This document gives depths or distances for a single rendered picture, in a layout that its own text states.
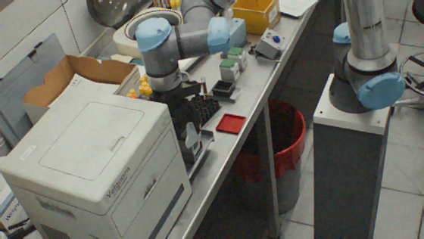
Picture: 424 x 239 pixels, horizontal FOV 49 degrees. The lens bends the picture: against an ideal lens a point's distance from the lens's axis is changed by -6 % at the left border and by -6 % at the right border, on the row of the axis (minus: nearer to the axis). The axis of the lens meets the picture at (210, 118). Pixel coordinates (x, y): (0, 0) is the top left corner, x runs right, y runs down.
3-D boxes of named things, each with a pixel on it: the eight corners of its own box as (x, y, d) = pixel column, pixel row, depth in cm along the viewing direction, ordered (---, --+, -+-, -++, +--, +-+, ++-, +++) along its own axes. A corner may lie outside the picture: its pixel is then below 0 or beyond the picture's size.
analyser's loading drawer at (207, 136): (181, 197, 121) (177, 184, 117) (158, 190, 123) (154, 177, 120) (215, 141, 134) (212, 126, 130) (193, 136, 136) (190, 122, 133)
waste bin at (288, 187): (292, 236, 211) (288, 169, 182) (216, 216, 226) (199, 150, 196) (316, 174, 235) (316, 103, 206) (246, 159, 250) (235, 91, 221)
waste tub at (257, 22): (267, 37, 171) (264, 12, 165) (233, 32, 177) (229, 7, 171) (281, 18, 179) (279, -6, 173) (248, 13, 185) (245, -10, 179)
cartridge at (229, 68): (235, 85, 154) (232, 67, 149) (221, 82, 156) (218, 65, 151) (240, 77, 156) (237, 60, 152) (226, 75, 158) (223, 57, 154)
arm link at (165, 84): (155, 56, 112) (187, 60, 109) (160, 72, 115) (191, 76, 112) (138, 76, 107) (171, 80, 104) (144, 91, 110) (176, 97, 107)
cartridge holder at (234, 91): (235, 103, 147) (233, 93, 145) (207, 97, 151) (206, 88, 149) (241, 91, 151) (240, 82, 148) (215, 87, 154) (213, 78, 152)
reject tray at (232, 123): (238, 135, 137) (237, 132, 137) (215, 130, 140) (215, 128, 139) (246, 118, 141) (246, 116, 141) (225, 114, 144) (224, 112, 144)
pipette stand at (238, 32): (238, 60, 163) (235, 35, 156) (219, 57, 166) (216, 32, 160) (251, 45, 169) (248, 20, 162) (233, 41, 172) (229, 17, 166)
